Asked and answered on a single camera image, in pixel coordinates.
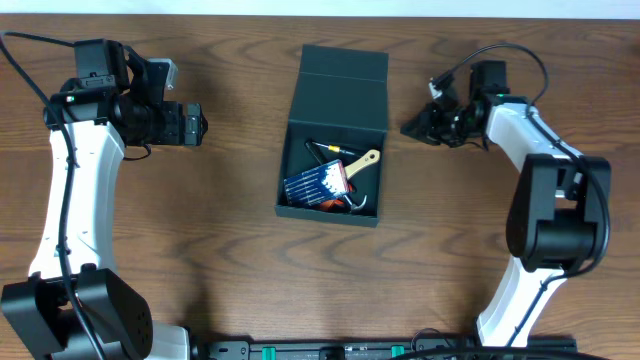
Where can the orange scraper with wooden handle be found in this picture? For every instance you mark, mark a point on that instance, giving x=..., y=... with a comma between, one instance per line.
x=369, y=158

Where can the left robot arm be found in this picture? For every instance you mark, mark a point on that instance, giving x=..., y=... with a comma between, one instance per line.
x=73, y=304

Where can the black yellow small screwdriver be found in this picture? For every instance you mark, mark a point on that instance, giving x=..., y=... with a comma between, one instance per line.
x=338, y=149

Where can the precision screwdriver set case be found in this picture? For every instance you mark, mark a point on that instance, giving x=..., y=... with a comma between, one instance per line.
x=317, y=185

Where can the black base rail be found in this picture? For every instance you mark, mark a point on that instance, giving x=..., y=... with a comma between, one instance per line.
x=244, y=350

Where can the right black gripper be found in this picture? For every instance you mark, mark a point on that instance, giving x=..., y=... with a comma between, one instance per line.
x=427, y=132

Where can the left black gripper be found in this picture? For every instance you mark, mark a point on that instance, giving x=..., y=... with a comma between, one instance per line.
x=192, y=124

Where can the red-handled pliers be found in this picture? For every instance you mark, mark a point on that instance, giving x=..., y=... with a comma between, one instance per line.
x=343, y=203

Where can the dark green box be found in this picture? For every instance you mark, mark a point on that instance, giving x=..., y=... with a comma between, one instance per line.
x=340, y=98

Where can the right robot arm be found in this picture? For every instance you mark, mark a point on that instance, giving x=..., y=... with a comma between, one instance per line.
x=558, y=225

